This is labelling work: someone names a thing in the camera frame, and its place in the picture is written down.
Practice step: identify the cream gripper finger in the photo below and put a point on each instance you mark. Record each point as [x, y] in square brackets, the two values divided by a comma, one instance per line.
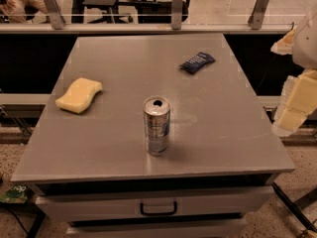
[298, 100]
[285, 45]

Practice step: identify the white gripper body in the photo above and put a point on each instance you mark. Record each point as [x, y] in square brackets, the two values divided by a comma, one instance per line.
[306, 48]

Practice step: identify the blue rxbar wrapper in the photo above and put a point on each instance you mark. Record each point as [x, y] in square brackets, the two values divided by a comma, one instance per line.
[196, 63]

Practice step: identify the silver redbull can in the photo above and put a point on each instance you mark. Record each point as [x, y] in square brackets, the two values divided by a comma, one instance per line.
[156, 120]

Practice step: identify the black office chair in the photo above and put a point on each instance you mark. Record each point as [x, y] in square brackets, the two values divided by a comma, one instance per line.
[156, 11]

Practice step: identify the grey lower drawer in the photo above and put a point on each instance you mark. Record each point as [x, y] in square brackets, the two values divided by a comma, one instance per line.
[219, 228]

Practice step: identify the grey drawer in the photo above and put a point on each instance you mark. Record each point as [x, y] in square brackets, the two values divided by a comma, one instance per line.
[108, 206]
[219, 228]

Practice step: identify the yellow sponge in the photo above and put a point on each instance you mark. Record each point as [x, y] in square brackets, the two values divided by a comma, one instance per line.
[79, 95]

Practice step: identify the grey upper drawer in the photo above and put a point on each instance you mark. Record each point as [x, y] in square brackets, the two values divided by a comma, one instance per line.
[108, 206]

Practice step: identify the seated person left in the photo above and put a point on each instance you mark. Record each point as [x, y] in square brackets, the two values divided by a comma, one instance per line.
[15, 10]

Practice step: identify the green chip bag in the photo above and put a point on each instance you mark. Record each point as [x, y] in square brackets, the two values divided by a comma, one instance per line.
[16, 194]

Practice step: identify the metal railing post right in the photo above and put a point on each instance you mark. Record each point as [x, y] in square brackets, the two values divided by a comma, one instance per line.
[256, 19]

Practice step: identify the metal railing post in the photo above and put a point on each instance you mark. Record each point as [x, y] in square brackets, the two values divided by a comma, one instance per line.
[256, 19]
[55, 16]
[176, 14]

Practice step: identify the metal railing post middle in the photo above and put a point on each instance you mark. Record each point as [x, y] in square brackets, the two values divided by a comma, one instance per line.
[176, 14]

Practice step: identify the black drawer handle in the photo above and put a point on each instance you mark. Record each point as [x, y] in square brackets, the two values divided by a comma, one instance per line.
[158, 210]

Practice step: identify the metal railing post left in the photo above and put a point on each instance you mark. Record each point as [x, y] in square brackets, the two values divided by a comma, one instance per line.
[55, 16]

